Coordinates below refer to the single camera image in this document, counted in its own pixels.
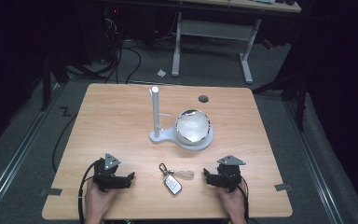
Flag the grey tape strip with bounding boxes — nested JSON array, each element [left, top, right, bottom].
[[273, 183, 294, 192], [39, 187, 63, 197]]

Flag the person's right hand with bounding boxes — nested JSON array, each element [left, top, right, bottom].
[[217, 180, 249, 217]]

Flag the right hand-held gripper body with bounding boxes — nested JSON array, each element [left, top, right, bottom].
[[216, 154, 247, 193]]

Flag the white bowl with silver rim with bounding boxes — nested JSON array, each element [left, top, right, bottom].
[[174, 108, 212, 147]]

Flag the black metal stand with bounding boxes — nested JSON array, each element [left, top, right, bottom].
[[39, 55, 71, 113], [251, 69, 312, 133]]

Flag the white-legged wooden desk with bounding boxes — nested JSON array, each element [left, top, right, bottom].
[[171, 0, 303, 85]]

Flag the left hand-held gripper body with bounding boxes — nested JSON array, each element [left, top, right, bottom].
[[92, 152, 122, 193]]

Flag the bundle of black floor cables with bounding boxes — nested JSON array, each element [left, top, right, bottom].
[[103, 17, 143, 85]]

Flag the dark equipment cabinet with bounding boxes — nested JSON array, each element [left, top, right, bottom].
[[74, 2, 126, 64]]

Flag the metal floor rail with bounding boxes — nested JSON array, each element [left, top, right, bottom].
[[0, 83, 62, 220], [282, 98, 347, 224]]

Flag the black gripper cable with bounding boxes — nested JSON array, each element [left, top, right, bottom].
[[228, 172, 251, 224], [77, 160, 103, 224]]

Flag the black floor cable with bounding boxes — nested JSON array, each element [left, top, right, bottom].
[[51, 112, 79, 174]]

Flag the person's left hand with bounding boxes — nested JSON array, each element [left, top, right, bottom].
[[84, 178, 119, 217]]

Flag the white stand with pole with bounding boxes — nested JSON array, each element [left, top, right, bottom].
[[148, 86, 214, 152]]

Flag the car key fob with keyring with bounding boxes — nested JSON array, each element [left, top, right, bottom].
[[158, 162, 196, 197]]

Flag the small red object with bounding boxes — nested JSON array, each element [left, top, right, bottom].
[[261, 38, 275, 51]]

